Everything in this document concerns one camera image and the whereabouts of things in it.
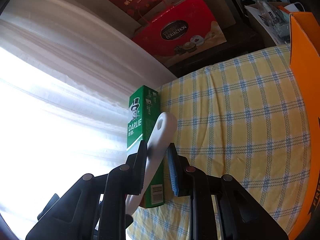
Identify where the white lint brush red pad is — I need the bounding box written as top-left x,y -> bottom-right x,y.
125,112 -> 177,215

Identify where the green Darlie toothpaste box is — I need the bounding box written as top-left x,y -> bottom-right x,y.
126,84 -> 166,209

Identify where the yellow plaid cloth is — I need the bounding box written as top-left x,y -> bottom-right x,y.
126,43 -> 312,240

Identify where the white sheer curtain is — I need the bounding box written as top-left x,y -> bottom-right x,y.
0,0 -> 178,156

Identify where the red Ferrero Collection box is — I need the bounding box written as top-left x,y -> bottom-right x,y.
132,0 -> 226,68

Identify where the open box of clutter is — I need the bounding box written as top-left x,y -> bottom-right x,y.
245,0 -> 305,47

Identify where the brown cardboard box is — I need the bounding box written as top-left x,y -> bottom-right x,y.
175,0 -> 237,28

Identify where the orange cardboard box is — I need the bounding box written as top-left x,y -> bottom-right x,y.
289,12 -> 319,239

